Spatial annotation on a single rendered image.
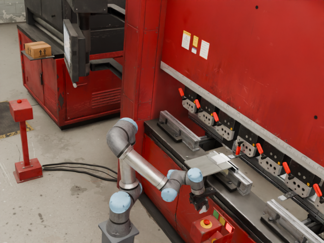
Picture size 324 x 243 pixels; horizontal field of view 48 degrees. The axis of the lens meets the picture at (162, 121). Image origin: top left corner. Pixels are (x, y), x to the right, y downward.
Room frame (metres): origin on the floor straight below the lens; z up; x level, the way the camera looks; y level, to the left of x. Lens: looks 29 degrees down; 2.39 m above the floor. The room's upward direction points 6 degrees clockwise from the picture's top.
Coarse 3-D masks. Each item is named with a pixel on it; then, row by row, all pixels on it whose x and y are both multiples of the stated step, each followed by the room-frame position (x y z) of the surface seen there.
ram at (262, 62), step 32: (192, 0) 2.48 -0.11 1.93; (224, 0) 2.23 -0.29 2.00; (256, 0) 2.02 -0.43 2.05; (288, 0) 1.86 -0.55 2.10; (320, 0) 1.72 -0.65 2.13; (192, 32) 2.44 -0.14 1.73; (224, 32) 2.19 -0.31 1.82; (256, 32) 1.98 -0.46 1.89; (288, 32) 1.82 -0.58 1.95; (320, 32) 1.68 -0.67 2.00; (192, 64) 2.40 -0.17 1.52; (224, 64) 2.15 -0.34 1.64; (256, 64) 1.94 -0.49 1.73; (288, 64) 1.77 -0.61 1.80; (320, 64) 1.64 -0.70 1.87; (224, 96) 2.10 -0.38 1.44; (256, 96) 1.90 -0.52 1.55; (288, 96) 1.73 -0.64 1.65; (320, 96) 1.59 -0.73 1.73; (288, 128) 1.68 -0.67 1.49; (320, 128) 1.55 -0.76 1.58; (320, 160) 1.50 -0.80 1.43
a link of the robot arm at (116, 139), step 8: (112, 128) 1.61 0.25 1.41; (120, 128) 1.61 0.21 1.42; (112, 136) 1.55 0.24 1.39; (120, 136) 1.56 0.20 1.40; (112, 144) 1.53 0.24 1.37; (120, 144) 1.52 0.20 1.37; (128, 144) 1.54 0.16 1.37; (112, 152) 1.52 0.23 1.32; (120, 152) 1.50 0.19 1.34; (128, 152) 1.51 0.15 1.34; (136, 152) 1.54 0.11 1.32; (128, 160) 1.50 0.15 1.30; (136, 160) 1.50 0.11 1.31; (144, 160) 1.51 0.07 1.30; (136, 168) 1.48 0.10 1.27; (144, 168) 1.48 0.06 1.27; (152, 168) 1.49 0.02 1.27; (144, 176) 1.47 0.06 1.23; (152, 176) 1.46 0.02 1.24; (160, 176) 1.47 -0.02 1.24; (152, 184) 1.46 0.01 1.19; (160, 184) 1.45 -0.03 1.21; (168, 184) 1.45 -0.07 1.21; (176, 184) 1.48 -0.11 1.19; (168, 192) 1.41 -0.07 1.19; (176, 192) 1.44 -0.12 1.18; (168, 200) 1.41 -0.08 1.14
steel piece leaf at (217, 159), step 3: (213, 156) 2.06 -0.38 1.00; (216, 156) 2.07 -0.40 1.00; (219, 156) 2.07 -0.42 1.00; (210, 159) 2.01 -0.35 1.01; (213, 159) 2.03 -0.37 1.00; (216, 159) 2.03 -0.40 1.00; (219, 159) 2.04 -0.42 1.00; (222, 159) 2.04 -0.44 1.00; (213, 162) 1.99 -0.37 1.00; (216, 162) 1.97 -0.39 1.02; (219, 162) 2.00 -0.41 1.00; (222, 162) 2.00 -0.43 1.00
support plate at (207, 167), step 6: (204, 156) 2.05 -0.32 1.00; (210, 156) 2.06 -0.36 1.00; (186, 162) 1.96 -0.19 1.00; (192, 162) 1.96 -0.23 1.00; (198, 162) 1.97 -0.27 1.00; (204, 162) 1.98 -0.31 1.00; (210, 162) 1.99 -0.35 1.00; (198, 168) 1.91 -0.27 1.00; (204, 168) 1.91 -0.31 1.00; (210, 168) 1.92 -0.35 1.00; (216, 168) 1.93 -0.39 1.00; (222, 168) 1.94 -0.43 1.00; (228, 168) 1.95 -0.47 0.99; (204, 174) 1.85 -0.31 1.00; (210, 174) 1.87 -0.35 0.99
